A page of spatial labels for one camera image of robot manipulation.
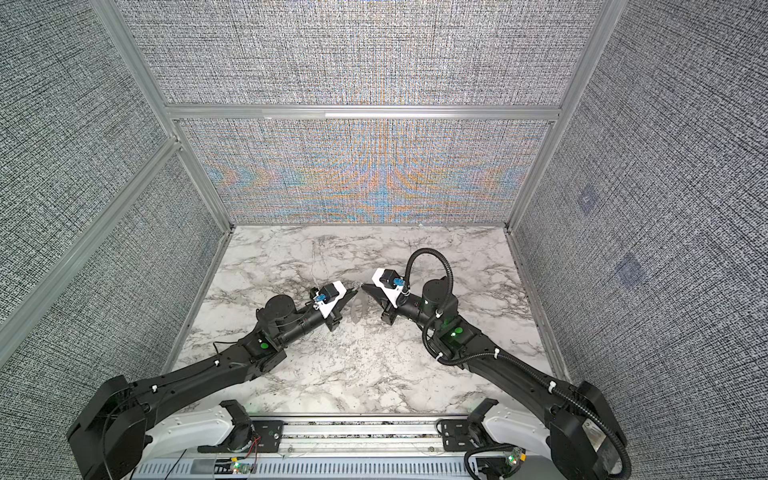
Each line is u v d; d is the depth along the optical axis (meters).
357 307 0.71
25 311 0.54
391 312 0.63
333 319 0.65
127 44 0.74
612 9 0.69
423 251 0.52
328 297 0.60
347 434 0.75
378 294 0.61
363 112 0.88
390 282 0.57
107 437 0.40
